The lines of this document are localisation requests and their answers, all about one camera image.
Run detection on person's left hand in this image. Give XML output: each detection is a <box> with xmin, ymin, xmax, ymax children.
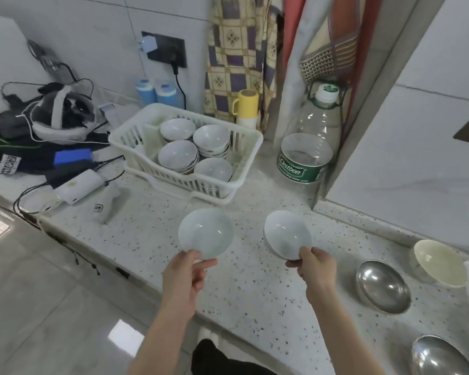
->
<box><xmin>161</xmin><ymin>249</ymin><xmax>219</xmax><ymax>310</ymax></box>

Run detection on person's right hand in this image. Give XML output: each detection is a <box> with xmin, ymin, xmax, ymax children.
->
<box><xmin>285</xmin><ymin>246</ymin><xmax>339</xmax><ymax>297</ymax></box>

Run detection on white porcelain bowl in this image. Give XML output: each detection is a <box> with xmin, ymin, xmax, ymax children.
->
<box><xmin>263</xmin><ymin>210</ymin><xmax>314</xmax><ymax>261</ymax></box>
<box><xmin>178</xmin><ymin>208</ymin><xmax>235</xmax><ymax>261</ymax></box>

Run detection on person's right forearm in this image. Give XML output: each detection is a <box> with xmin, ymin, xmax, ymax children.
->
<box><xmin>306</xmin><ymin>284</ymin><xmax>380</xmax><ymax>375</ymax></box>

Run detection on person's left forearm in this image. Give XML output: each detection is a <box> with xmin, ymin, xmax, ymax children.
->
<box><xmin>127</xmin><ymin>302</ymin><xmax>197</xmax><ymax>375</ymax></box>

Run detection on person's white shoe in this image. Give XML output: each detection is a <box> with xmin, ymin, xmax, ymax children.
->
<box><xmin>198</xmin><ymin>327</ymin><xmax>220</xmax><ymax>349</ymax></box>

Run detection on stainless steel bowl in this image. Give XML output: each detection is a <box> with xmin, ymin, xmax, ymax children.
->
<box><xmin>355</xmin><ymin>259</ymin><xmax>412</xmax><ymax>315</ymax></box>
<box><xmin>411</xmin><ymin>334</ymin><xmax>469</xmax><ymax>375</ymax></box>

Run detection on large clear plastic water bottle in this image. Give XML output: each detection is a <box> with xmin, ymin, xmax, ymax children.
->
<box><xmin>276</xmin><ymin>82</ymin><xmax>343</xmax><ymax>200</ymax></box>

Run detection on person's black trousers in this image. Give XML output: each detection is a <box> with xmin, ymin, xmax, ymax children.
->
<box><xmin>190</xmin><ymin>338</ymin><xmax>279</xmax><ymax>375</ymax></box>

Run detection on white plastic dish rack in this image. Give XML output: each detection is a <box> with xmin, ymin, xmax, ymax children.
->
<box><xmin>108</xmin><ymin>103</ymin><xmax>264</xmax><ymax>206</ymax></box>

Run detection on stacks of white bowls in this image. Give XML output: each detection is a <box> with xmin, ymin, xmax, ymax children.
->
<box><xmin>157</xmin><ymin>117</ymin><xmax>233</xmax><ymax>183</ymax></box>

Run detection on white power bank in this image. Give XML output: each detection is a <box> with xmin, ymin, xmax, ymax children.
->
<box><xmin>54</xmin><ymin>169</ymin><xmax>104</xmax><ymax>206</ymax></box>

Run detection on cream plastic bowl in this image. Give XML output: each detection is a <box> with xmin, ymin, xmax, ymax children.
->
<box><xmin>413</xmin><ymin>240</ymin><xmax>469</xmax><ymax>289</ymax></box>

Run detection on blue power bank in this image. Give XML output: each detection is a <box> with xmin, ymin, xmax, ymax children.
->
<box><xmin>54</xmin><ymin>148</ymin><xmax>93</xmax><ymax>167</ymax></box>

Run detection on yellow and white thermos flask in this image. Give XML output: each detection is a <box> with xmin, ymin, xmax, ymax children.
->
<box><xmin>231</xmin><ymin>89</ymin><xmax>260</xmax><ymax>132</ymax></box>

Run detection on small white purple box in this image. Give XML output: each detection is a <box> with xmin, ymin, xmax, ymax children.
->
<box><xmin>97</xmin><ymin>103</ymin><xmax>120</xmax><ymax>122</ymax></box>

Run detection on black fabric bag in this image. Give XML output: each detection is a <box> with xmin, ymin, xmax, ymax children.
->
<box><xmin>0</xmin><ymin>140</ymin><xmax>111</xmax><ymax>177</ymax></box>

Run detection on white and black headset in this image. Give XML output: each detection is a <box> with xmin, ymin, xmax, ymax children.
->
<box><xmin>30</xmin><ymin>83</ymin><xmax>99</xmax><ymax>142</ymax></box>

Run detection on yellow purple patterned cloth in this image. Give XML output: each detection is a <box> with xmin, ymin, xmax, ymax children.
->
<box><xmin>203</xmin><ymin>0</ymin><xmax>279</xmax><ymax>126</ymax></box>

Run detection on white charger plug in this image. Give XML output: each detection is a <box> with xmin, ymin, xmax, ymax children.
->
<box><xmin>138</xmin><ymin>35</ymin><xmax>157</xmax><ymax>55</ymax></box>

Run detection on grey pouch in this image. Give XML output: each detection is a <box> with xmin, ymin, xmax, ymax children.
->
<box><xmin>0</xmin><ymin>112</ymin><xmax>36</xmax><ymax>140</ymax></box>

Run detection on shiny clear plastic bag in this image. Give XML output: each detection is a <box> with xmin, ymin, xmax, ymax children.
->
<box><xmin>27</xmin><ymin>39</ymin><xmax>60</xmax><ymax>73</ymax></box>

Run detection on black cable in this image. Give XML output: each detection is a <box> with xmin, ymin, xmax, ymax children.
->
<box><xmin>13</xmin><ymin>155</ymin><xmax>126</xmax><ymax>216</ymax></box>

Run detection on black plug with cable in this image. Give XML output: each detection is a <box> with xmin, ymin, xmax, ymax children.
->
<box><xmin>170</xmin><ymin>61</ymin><xmax>187</xmax><ymax>110</ymax></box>

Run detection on black wall socket panel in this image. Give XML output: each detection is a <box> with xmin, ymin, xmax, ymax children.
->
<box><xmin>141</xmin><ymin>31</ymin><xmax>188</xmax><ymax>69</ymax></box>

